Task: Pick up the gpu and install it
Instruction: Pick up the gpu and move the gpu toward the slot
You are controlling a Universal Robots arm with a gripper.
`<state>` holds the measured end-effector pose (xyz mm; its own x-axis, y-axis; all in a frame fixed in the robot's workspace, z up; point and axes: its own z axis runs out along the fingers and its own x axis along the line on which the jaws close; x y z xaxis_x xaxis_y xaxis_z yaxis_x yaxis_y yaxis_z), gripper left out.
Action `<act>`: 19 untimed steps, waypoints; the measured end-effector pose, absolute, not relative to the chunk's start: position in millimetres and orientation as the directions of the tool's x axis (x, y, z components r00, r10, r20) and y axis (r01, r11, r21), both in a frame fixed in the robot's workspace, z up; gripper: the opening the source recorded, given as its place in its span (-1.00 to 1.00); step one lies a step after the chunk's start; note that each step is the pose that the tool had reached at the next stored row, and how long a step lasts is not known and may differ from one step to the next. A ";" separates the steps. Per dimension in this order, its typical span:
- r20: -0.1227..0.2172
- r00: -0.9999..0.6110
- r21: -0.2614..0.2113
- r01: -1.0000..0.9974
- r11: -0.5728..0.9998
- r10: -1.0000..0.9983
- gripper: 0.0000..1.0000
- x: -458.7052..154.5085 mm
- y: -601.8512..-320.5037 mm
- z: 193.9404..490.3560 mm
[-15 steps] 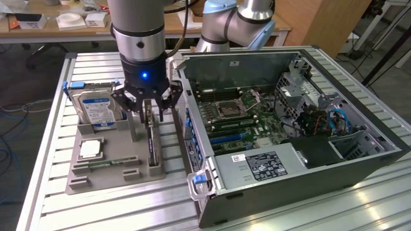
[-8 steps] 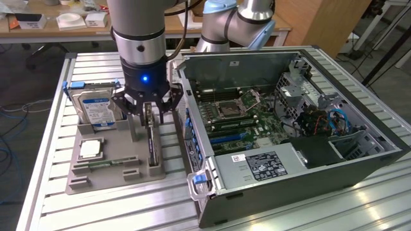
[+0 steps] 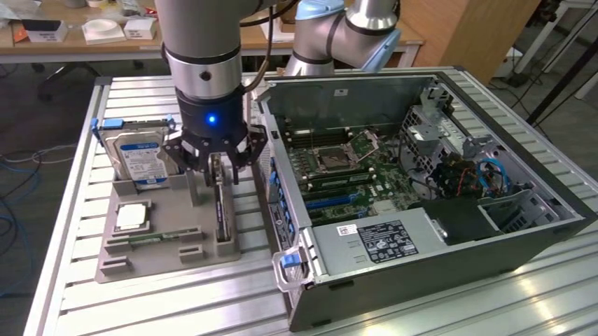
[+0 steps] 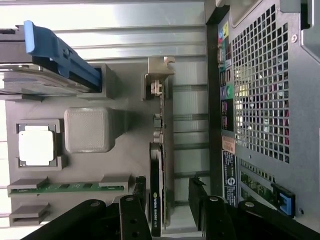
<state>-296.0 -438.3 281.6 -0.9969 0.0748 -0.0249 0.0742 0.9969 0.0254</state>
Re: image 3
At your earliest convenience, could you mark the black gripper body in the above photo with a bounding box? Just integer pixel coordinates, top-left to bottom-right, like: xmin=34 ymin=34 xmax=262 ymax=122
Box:
xmin=176 ymin=87 xmax=248 ymax=154

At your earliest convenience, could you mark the Nvidia graphics card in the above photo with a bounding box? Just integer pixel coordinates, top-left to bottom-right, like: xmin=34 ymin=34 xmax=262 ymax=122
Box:
xmin=207 ymin=152 xmax=234 ymax=244

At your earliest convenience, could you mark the hard disk with blue carrier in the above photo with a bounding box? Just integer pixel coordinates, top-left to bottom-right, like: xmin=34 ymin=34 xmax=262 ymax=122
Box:
xmin=90 ymin=115 xmax=183 ymax=192

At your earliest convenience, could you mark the CPU socket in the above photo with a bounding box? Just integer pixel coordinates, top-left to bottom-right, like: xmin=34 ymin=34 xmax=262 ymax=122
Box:
xmin=315 ymin=145 xmax=361 ymax=173

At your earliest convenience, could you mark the grey parts rack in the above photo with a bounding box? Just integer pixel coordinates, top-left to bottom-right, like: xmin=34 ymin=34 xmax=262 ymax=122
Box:
xmin=95 ymin=164 xmax=244 ymax=284

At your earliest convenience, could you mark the installed RAM stick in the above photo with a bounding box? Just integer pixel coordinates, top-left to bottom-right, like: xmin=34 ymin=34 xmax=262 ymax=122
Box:
xmin=303 ymin=170 xmax=371 ymax=190

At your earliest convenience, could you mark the silver CPU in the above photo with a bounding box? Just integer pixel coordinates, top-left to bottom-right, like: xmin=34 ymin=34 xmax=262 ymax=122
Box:
xmin=115 ymin=205 xmax=148 ymax=230

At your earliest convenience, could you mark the long PCIe expansion slot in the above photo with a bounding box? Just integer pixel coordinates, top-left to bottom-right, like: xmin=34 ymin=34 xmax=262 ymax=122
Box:
xmin=302 ymin=193 xmax=354 ymax=207

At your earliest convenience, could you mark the metal socket cover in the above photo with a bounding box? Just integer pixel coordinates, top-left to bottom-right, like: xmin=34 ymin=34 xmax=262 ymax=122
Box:
xmin=347 ymin=129 xmax=383 ymax=159

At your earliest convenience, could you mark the green RAM stick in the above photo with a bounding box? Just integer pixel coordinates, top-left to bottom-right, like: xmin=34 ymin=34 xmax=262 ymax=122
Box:
xmin=128 ymin=229 xmax=188 ymax=246

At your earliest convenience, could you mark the green motherboard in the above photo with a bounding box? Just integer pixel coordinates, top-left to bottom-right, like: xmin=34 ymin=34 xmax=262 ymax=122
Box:
xmin=275 ymin=117 xmax=425 ymax=227

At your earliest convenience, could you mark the flat white box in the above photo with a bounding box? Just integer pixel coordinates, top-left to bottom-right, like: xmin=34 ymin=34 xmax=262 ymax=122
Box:
xmin=256 ymin=15 xmax=297 ymax=44

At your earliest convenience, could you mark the plain white box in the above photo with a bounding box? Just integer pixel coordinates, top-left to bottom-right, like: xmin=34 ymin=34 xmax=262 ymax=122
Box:
xmin=123 ymin=17 xmax=159 ymax=41

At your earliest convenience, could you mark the black office chair base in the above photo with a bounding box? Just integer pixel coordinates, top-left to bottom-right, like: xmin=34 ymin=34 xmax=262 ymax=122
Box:
xmin=32 ymin=61 xmax=104 ymax=102

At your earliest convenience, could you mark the white box with round recess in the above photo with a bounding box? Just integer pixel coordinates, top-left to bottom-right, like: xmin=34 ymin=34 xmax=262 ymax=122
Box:
xmin=82 ymin=19 xmax=130 ymax=46

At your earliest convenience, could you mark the grey perforated drive cage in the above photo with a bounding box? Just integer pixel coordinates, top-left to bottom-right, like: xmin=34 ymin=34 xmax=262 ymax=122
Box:
xmin=399 ymin=87 xmax=474 ymax=178

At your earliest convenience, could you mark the wooden desk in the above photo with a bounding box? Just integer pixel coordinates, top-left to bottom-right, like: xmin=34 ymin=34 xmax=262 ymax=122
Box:
xmin=0 ymin=0 xmax=427 ymax=76

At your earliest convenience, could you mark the grey power supply unit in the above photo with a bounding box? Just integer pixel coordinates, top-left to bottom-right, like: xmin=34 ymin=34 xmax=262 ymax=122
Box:
xmin=310 ymin=208 xmax=450 ymax=278

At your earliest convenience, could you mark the white box with black top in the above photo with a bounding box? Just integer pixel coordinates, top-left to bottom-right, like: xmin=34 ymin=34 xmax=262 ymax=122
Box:
xmin=20 ymin=19 xmax=71 ymax=44

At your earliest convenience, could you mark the wooden cabinet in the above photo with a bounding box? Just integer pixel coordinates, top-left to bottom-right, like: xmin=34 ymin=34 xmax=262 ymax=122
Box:
xmin=401 ymin=0 xmax=546 ymax=86

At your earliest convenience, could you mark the open black PC case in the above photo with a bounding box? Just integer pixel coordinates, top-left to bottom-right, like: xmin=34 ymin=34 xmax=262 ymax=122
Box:
xmin=243 ymin=66 xmax=598 ymax=333

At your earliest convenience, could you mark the grey disk bay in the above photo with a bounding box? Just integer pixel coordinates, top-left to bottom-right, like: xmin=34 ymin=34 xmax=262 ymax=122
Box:
xmin=477 ymin=187 xmax=565 ymax=236

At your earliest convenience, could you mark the black stand leg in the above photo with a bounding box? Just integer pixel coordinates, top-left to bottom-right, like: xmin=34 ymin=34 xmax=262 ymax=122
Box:
xmin=527 ymin=45 xmax=598 ymax=124

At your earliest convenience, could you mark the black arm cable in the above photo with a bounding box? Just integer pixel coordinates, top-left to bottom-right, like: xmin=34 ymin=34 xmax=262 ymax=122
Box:
xmin=238 ymin=0 xmax=301 ymax=95

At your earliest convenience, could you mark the blue disk wire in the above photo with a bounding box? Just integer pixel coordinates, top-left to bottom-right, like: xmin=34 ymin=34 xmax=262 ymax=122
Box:
xmin=475 ymin=157 xmax=511 ymax=199

